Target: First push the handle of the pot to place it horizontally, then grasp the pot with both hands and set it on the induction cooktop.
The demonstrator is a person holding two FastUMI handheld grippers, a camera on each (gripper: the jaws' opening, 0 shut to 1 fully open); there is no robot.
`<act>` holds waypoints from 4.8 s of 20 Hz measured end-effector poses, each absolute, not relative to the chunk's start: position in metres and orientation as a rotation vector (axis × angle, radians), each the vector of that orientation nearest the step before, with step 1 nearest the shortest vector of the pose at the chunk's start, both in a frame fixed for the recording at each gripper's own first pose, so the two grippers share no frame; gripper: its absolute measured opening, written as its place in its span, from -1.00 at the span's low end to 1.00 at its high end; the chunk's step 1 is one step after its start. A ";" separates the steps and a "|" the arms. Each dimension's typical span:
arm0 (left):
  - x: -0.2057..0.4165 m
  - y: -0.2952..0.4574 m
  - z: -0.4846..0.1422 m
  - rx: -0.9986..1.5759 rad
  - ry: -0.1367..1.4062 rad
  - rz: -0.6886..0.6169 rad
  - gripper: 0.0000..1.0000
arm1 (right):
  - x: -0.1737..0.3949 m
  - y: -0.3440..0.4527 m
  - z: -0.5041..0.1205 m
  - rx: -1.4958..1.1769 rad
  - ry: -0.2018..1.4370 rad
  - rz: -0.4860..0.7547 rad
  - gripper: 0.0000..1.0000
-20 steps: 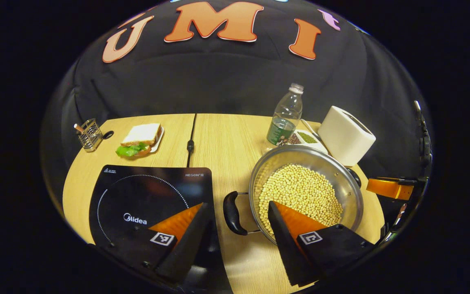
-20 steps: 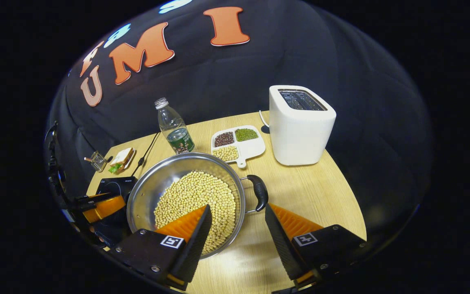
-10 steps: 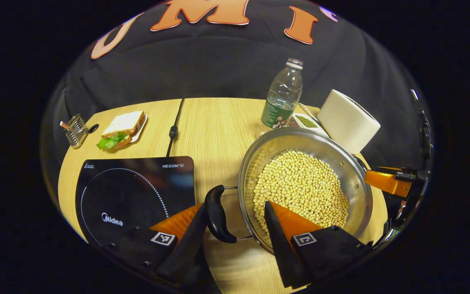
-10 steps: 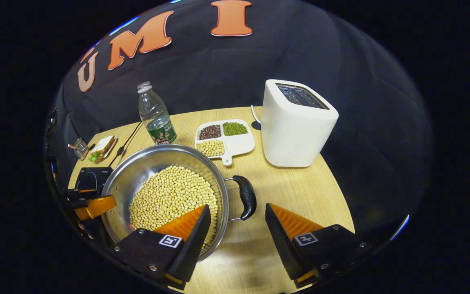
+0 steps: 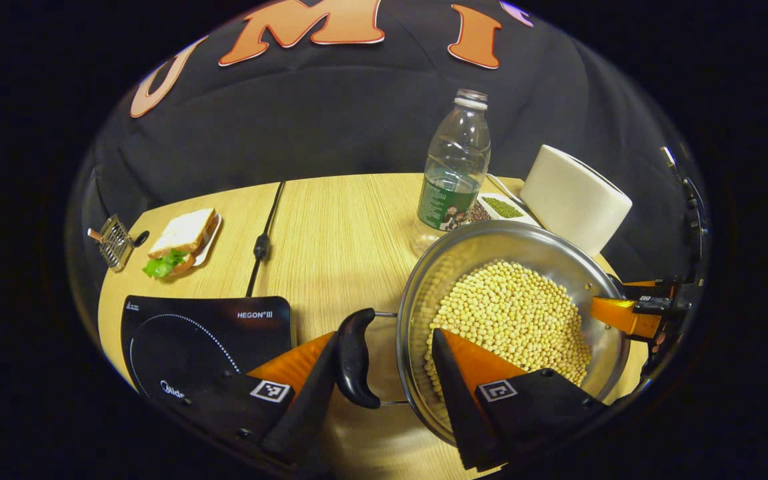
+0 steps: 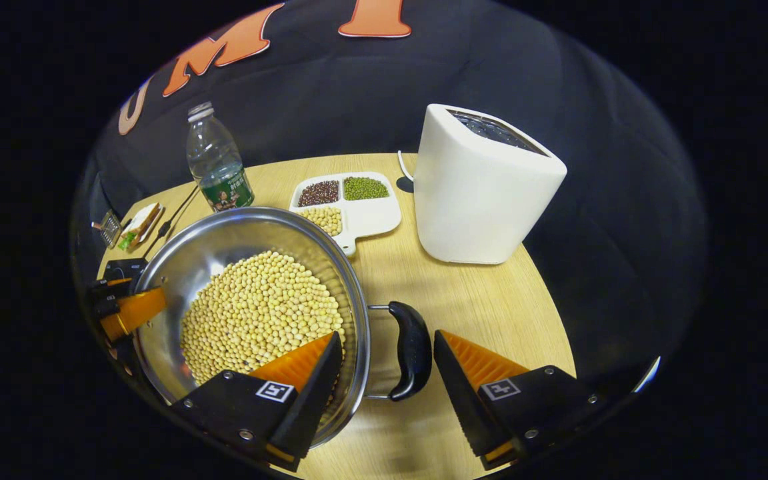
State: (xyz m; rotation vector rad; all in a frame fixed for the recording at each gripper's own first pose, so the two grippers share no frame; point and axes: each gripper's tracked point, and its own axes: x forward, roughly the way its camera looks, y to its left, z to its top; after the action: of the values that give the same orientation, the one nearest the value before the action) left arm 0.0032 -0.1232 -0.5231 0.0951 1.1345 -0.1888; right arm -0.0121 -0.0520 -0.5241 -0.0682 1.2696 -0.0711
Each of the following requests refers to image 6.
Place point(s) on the stainless steel pot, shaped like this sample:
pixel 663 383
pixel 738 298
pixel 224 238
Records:
pixel 177 280

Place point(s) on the white divided bean tray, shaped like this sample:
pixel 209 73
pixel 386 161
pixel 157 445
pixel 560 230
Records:
pixel 374 213

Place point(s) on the pile of soybeans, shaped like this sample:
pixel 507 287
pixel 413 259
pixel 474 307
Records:
pixel 257 313

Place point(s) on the white countertop appliance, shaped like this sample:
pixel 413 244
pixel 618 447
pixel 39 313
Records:
pixel 477 200

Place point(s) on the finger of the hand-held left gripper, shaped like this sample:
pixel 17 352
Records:
pixel 134 310

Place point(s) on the sandwich on plate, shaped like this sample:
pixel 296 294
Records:
pixel 138 226

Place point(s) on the clear plastic water bottle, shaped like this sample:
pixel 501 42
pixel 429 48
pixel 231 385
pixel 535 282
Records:
pixel 214 160

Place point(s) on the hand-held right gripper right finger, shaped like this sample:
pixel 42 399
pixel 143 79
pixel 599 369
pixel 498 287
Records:
pixel 457 393

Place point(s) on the black backdrop cloth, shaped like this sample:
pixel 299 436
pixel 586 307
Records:
pixel 330 86

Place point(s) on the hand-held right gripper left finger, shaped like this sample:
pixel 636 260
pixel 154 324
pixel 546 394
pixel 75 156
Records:
pixel 310 393

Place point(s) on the black induction cooktop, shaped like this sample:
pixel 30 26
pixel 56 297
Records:
pixel 124 268

